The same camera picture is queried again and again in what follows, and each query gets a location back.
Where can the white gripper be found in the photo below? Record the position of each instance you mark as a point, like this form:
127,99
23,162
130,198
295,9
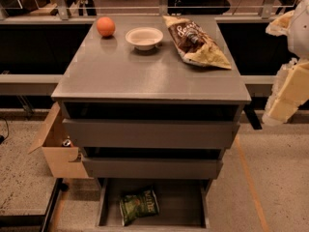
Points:
299,33

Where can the green jalapeno chip bag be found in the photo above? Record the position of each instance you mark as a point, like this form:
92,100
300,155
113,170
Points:
138,204

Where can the brown and yellow chip bag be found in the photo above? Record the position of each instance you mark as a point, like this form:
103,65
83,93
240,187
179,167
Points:
194,45

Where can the grey drawer cabinet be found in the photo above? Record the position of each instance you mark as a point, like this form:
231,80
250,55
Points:
110,80

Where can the grey bottom drawer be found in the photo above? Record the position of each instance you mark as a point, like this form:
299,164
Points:
182,206

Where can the grey drawer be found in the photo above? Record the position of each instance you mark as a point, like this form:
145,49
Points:
182,206
196,169
151,134

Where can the grey top drawer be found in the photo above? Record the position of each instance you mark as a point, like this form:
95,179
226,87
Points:
151,134

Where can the grey middle drawer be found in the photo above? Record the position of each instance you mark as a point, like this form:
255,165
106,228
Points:
196,169

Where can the white bowl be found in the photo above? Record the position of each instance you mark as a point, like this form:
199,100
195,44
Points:
144,38

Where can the orange fruit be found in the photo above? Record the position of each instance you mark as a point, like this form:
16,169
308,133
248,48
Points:
106,26

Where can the soda can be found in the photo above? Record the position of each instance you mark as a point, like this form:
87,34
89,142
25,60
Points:
67,143

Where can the cardboard box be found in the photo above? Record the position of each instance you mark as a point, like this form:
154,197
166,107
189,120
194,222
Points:
63,162

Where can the grey metal railing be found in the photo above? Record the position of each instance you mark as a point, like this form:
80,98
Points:
258,84

